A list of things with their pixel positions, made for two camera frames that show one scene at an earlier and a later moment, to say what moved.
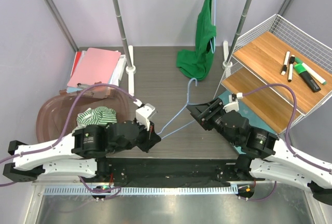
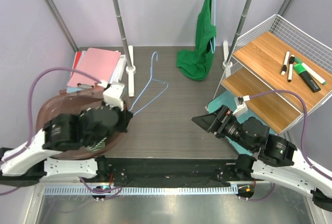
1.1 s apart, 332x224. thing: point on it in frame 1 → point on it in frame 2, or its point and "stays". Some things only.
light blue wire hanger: x=187 y=103 → x=151 y=80
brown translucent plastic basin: x=55 y=112 stays
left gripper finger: x=154 y=138 → x=127 y=117
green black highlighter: x=307 y=77 stays
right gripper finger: x=195 y=110 → x=205 y=121
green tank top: x=196 y=64 stays
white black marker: x=286 y=63 stays
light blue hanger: x=215 y=16 stays
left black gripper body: x=143 y=137 → x=119 y=126
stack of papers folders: x=96 y=65 stays
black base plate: x=171 y=171 stays
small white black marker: x=290 y=73 stays
